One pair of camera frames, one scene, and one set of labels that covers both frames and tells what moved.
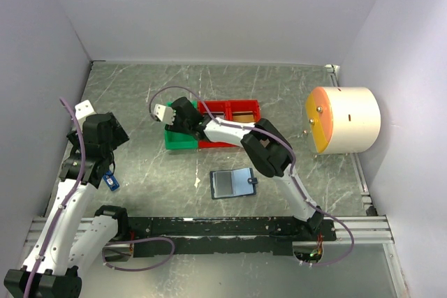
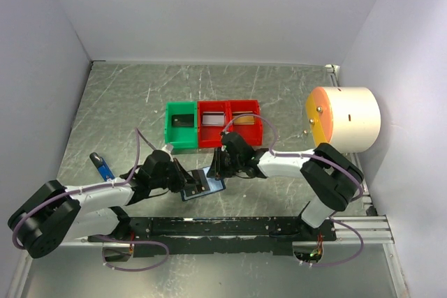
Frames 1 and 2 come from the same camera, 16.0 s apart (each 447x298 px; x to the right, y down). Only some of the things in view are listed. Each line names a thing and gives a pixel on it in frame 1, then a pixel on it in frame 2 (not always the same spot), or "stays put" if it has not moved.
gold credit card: x=243 y=118 stays put
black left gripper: x=118 y=135 → x=179 y=183
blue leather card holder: x=238 y=182 → x=205 y=184
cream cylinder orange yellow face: x=343 y=119 stays put
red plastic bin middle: x=220 y=109 stays put
